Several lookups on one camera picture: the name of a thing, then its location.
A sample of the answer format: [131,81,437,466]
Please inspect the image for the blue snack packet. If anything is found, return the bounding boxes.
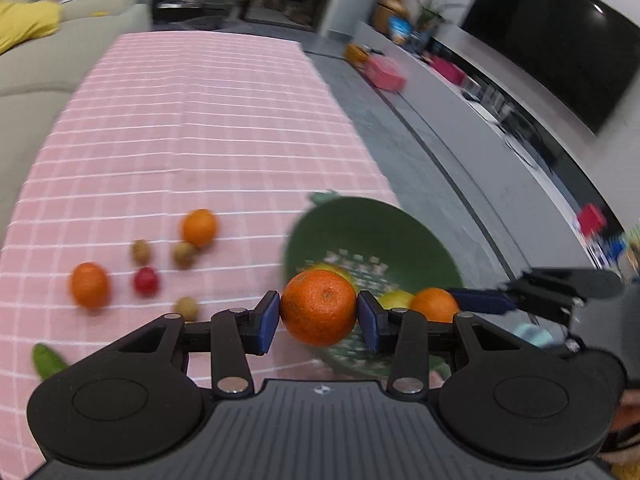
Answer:
[389,15,416,44]

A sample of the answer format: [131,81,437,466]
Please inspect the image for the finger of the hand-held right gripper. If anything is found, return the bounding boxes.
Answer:
[446,267,627,323]

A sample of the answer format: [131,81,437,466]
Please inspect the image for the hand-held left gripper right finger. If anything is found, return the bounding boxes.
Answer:
[356,290,521,396]

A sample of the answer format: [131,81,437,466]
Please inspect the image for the pink checked tablecloth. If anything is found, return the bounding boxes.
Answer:
[0,31,403,467]

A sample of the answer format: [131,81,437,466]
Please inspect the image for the red cherry tomato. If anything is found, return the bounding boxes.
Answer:
[133,266,161,296]

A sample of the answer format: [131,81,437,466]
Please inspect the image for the large orange tangerine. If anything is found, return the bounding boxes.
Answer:
[281,269,358,347]

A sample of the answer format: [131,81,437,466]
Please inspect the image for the green colander bowl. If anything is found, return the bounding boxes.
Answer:
[282,191,465,378]

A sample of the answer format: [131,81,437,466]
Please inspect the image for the beige sofa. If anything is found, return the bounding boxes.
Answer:
[0,0,153,246]

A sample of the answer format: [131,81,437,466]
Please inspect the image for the green potted plant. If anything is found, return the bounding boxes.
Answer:
[410,0,468,38]

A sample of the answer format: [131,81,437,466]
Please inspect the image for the red box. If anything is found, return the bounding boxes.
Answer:
[577,203,608,237]

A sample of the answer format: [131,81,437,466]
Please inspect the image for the yellow cushion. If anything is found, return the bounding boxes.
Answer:
[0,0,63,56]

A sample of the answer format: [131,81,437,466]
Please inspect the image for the black television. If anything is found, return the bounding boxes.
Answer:
[460,0,640,136]

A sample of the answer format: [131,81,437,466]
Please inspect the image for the long grey media cabinet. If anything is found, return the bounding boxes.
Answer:
[350,20,640,286]

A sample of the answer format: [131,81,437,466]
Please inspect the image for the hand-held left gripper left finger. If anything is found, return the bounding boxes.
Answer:
[117,291,281,400]

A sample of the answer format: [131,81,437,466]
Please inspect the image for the green leaf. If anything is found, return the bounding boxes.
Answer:
[32,343,68,381]

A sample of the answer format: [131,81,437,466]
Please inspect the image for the yellow lemon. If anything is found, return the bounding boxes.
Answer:
[305,262,357,288]
[377,290,416,311]

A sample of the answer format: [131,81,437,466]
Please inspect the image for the pink box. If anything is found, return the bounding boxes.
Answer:
[367,55,407,92]

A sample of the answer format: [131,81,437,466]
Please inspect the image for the golden vase with dried stems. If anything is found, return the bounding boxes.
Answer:
[372,0,411,36]

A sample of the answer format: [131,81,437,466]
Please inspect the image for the magenta box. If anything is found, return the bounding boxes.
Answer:
[431,56,467,84]

